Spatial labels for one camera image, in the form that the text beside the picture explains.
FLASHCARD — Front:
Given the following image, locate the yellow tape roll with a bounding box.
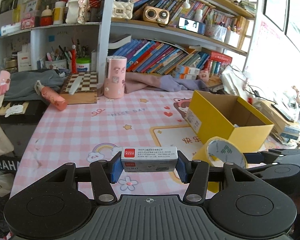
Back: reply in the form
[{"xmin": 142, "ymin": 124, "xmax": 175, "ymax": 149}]
[{"xmin": 192, "ymin": 136, "xmax": 248, "ymax": 194}]

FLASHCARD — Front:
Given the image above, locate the pink checkered tablecloth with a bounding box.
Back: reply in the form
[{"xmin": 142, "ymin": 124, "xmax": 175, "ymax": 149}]
[{"xmin": 12, "ymin": 89, "xmax": 205, "ymax": 194}]

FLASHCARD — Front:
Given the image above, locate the yellow cardboard box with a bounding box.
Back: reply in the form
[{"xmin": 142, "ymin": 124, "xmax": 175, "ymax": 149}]
[{"xmin": 185, "ymin": 90, "xmax": 274, "ymax": 153}]

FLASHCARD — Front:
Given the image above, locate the wooden chess board box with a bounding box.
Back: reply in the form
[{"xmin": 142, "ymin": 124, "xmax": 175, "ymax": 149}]
[{"xmin": 60, "ymin": 72, "xmax": 97, "ymax": 105}]

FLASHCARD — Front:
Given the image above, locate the pink spray bottle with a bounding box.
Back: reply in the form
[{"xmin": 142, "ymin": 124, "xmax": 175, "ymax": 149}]
[{"xmin": 34, "ymin": 80, "xmax": 68, "ymax": 111}]

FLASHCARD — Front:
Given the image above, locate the orange white box lower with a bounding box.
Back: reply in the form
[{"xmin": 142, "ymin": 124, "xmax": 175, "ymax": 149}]
[{"xmin": 172, "ymin": 71, "xmax": 197, "ymax": 80}]

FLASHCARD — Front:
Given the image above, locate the orange white box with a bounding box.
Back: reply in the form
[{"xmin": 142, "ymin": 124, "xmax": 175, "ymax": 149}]
[
  {"xmin": 175, "ymin": 65, "xmax": 200, "ymax": 75},
  {"xmin": 172, "ymin": 71, "xmax": 197, "ymax": 80}
]

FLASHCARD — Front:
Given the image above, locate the pink purple cloth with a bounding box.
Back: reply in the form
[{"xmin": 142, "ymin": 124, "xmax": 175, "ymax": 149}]
[{"xmin": 97, "ymin": 72, "xmax": 209, "ymax": 99}]

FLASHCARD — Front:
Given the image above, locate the pink pig plush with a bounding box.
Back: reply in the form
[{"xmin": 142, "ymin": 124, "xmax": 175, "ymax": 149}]
[{"xmin": 198, "ymin": 69, "xmax": 210, "ymax": 82}]

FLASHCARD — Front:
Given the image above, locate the pink cylindrical container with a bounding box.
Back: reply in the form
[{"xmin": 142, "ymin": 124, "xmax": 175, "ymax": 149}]
[{"xmin": 103, "ymin": 56, "xmax": 127, "ymax": 99}]

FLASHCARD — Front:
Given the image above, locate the red book stack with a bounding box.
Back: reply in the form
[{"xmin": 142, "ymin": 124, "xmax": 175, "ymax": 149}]
[{"xmin": 209, "ymin": 51, "xmax": 232, "ymax": 76}]

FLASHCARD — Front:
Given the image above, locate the orange white box upper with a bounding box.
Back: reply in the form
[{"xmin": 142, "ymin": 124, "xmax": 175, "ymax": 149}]
[{"xmin": 175, "ymin": 65, "xmax": 200, "ymax": 75}]

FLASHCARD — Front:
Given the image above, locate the grey clothing pile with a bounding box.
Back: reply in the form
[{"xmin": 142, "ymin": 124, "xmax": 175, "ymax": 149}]
[{"xmin": 0, "ymin": 70, "xmax": 65, "ymax": 102}]

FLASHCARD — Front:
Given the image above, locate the white bookshelf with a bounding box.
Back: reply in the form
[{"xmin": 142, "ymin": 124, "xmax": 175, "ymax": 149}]
[{"xmin": 0, "ymin": 0, "xmax": 255, "ymax": 82}]

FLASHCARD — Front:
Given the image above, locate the phone on shelf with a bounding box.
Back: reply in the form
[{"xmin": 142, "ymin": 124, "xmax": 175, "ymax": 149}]
[{"xmin": 178, "ymin": 17, "xmax": 205, "ymax": 35}]

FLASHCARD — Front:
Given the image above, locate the gold retro radio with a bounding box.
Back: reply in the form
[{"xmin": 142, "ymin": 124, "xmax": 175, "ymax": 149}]
[{"xmin": 142, "ymin": 6, "xmax": 170, "ymax": 25}]

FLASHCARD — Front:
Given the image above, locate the white quilted handbag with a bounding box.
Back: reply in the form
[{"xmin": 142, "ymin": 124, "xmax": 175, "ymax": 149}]
[{"xmin": 111, "ymin": 0, "xmax": 134, "ymax": 20}]

